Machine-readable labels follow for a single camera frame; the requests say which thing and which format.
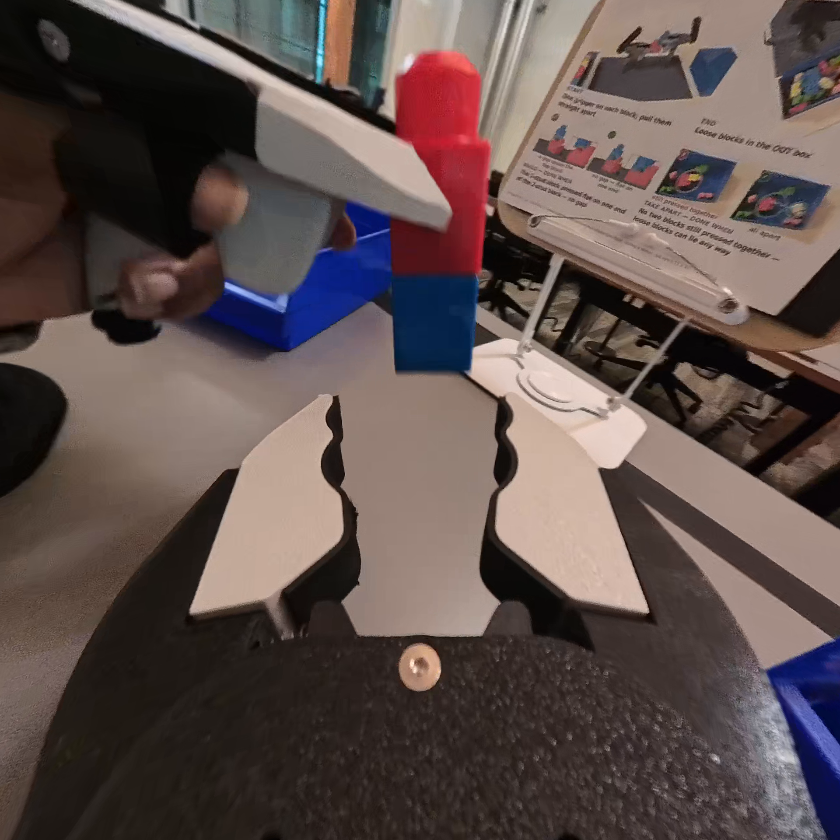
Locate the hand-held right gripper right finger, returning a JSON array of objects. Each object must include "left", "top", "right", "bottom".
[{"left": 479, "top": 394, "right": 652, "bottom": 621}]

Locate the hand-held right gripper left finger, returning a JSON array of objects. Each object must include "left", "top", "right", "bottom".
[{"left": 189, "top": 394, "right": 363, "bottom": 637}]

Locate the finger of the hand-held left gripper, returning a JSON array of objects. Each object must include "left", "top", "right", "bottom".
[{"left": 255, "top": 82, "right": 455, "bottom": 232}]

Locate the red toy block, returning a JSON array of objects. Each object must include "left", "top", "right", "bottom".
[{"left": 392, "top": 51, "right": 492, "bottom": 277}]

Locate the blue single-stud toy block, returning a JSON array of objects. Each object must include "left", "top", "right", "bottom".
[{"left": 392, "top": 272, "right": 479, "bottom": 375}]

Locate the blue plastic bin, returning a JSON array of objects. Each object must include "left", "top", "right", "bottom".
[
  {"left": 766, "top": 638, "right": 840, "bottom": 840},
  {"left": 200, "top": 202, "right": 395, "bottom": 352}
]

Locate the person's left hand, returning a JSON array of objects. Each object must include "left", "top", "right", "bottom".
[{"left": 0, "top": 88, "right": 358, "bottom": 329}]

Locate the black pad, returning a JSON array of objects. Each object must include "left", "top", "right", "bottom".
[{"left": 0, "top": 363, "right": 68, "bottom": 496}]

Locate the printed instruction sheet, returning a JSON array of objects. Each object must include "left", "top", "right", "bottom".
[{"left": 499, "top": 0, "right": 840, "bottom": 317}]

